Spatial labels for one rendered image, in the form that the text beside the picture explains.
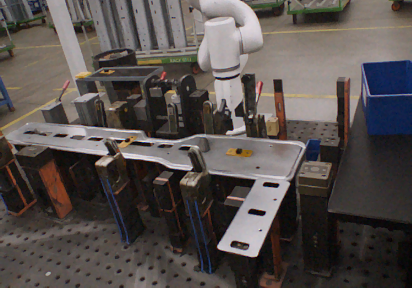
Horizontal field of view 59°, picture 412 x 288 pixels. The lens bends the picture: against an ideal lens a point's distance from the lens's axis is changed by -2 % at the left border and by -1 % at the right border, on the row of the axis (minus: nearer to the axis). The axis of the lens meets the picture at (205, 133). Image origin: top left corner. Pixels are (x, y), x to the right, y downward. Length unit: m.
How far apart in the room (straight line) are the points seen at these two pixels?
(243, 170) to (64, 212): 0.86
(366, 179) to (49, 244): 1.18
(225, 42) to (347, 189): 0.50
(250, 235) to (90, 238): 0.80
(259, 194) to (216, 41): 0.43
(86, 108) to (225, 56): 0.84
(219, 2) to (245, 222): 0.63
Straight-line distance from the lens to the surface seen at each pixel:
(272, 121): 1.25
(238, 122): 1.80
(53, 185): 1.62
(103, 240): 1.51
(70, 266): 1.48
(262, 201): 1.00
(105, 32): 6.09
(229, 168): 1.15
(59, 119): 1.96
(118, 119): 1.61
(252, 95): 1.27
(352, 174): 1.04
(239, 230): 0.93
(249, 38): 1.05
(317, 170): 1.00
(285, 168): 1.12
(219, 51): 1.05
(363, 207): 0.94
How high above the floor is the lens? 1.62
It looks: 27 degrees down
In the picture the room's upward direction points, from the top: 11 degrees counter-clockwise
